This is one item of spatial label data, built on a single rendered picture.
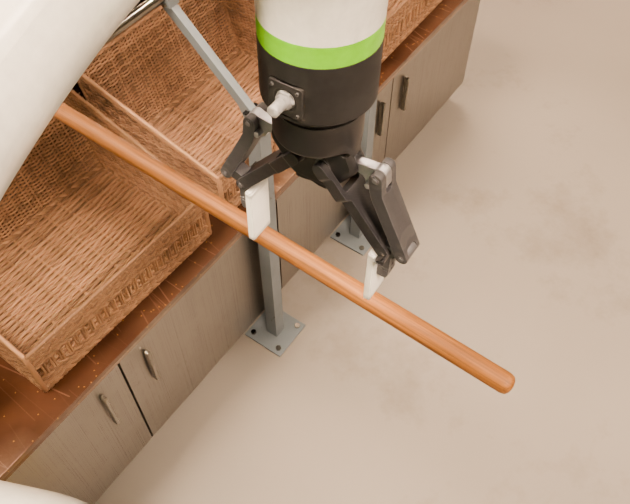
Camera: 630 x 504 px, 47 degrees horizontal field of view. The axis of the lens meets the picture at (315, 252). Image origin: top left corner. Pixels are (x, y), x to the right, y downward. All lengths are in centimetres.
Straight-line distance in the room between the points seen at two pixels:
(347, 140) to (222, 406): 175
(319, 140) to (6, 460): 126
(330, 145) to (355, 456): 169
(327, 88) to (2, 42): 22
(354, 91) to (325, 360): 183
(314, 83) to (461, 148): 241
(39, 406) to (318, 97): 130
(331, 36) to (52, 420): 132
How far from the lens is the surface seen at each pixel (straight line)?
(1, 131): 38
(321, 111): 53
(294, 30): 49
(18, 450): 169
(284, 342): 234
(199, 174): 184
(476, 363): 98
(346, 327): 237
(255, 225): 74
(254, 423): 223
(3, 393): 176
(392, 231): 62
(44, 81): 40
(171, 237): 174
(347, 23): 49
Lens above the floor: 205
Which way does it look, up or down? 54 degrees down
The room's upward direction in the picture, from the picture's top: straight up
